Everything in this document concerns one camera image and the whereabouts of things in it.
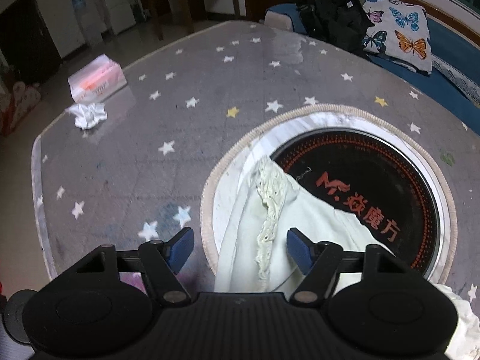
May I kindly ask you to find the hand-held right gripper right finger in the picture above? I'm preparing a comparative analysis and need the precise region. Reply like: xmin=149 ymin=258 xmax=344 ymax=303
xmin=287 ymin=228 xmax=411 ymax=305

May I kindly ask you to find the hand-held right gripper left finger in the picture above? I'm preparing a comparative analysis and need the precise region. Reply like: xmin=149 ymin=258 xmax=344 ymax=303
xmin=77 ymin=227 xmax=195 ymax=305

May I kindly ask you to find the white water dispenser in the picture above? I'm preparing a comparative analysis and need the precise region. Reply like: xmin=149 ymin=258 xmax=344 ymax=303
xmin=70 ymin=0 xmax=104 ymax=46

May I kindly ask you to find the crumpled white tissue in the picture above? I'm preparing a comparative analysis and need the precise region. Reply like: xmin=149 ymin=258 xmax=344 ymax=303
xmin=65 ymin=102 xmax=108 ymax=130

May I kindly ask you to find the black bag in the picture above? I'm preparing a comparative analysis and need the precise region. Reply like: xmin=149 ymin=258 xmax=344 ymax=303
xmin=296 ymin=0 xmax=376 ymax=59

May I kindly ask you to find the round black induction cooker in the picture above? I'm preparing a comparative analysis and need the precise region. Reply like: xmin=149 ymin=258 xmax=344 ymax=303
xmin=269 ymin=129 xmax=441 ymax=280

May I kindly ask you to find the grey star-print tablecloth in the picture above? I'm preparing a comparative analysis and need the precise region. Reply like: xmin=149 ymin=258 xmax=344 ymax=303
xmin=32 ymin=20 xmax=480 ymax=301

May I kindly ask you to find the red patterned box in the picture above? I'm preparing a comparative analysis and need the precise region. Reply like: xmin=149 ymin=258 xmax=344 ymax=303
xmin=0 ymin=65 xmax=42 ymax=137

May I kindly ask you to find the butterfly print pillow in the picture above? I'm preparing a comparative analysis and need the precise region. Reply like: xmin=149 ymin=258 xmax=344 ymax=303
xmin=362 ymin=0 xmax=433 ymax=77

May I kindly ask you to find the blue sofa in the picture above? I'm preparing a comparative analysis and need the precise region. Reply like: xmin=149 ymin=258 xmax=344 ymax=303
xmin=264 ymin=0 xmax=480 ymax=136

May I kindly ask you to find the white fridge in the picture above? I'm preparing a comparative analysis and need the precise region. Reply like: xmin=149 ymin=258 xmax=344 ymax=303
xmin=92 ymin=0 xmax=136 ymax=35

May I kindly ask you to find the pale green T-shirt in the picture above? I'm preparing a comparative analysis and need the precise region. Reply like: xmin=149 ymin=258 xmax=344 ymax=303
xmin=214 ymin=156 xmax=480 ymax=360

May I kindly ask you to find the white tissue pack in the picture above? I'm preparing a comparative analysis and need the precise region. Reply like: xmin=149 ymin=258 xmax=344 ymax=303
xmin=68 ymin=54 xmax=127 ymax=104

